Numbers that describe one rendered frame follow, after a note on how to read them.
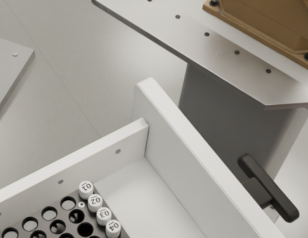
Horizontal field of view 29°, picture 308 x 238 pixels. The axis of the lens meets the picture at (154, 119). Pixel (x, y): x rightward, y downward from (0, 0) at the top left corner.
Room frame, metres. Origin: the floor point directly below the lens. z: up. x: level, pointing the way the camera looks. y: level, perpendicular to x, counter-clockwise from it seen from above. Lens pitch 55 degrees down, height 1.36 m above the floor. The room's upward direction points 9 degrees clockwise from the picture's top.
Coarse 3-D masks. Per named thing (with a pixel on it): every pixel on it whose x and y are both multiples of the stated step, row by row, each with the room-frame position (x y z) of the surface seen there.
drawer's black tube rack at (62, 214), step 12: (72, 192) 0.23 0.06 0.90; (60, 204) 0.22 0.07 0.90; (84, 204) 0.22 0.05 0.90; (36, 216) 0.20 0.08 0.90; (60, 216) 0.21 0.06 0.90; (72, 216) 0.23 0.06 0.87; (84, 216) 0.21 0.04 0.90; (12, 228) 0.19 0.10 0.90; (36, 228) 0.19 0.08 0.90; (48, 228) 0.20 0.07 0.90; (60, 228) 0.21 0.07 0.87; (72, 228) 0.20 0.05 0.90; (84, 228) 0.21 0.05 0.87; (96, 228) 0.20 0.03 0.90
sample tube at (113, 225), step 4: (112, 220) 0.21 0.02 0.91; (108, 224) 0.20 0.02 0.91; (112, 224) 0.20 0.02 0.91; (116, 224) 0.20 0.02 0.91; (108, 228) 0.20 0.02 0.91; (112, 228) 0.20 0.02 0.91; (116, 228) 0.20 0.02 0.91; (120, 228) 0.20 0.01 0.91; (108, 232) 0.20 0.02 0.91; (112, 232) 0.20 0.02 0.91; (116, 232) 0.20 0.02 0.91; (108, 236) 0.20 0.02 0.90; (112, 236) 0.20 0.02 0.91; (116, 236) 0.20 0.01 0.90
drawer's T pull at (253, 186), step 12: (240, 156) 0.29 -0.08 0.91; (240, 168) 0.28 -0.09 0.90; (252, 168) 0.28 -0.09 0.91; (252, 180) 0.27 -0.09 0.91; (264, 180) 0.27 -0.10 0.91; (252, 192) 0.25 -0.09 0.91; (264, 192) 0.26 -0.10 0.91; (276, 192) 0.26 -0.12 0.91; (264, 204) 0.24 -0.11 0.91; (276, 204) 0.25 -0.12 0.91; (288, 204) 0.25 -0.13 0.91; (288, 216) 0.24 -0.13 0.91
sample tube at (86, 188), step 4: (80, 184) 0.23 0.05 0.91; (84, 184) 0.23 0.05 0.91; (88, 184) 0.24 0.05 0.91; (92, 184) 0.24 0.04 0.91; (80, 188) 0.23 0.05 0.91; (84, 188) 0.23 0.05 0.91; (88, 188) 0.23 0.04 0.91; (92, 188) 0.23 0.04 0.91; (80, 192) 0.23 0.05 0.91; (84, 192) 0.23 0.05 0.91; (88, 192) 0.23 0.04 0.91; (92, 192) 0.23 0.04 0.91; (80, 196) 0.23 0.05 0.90; (84, 196) 0.23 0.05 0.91; (88, 196) 0.23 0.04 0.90
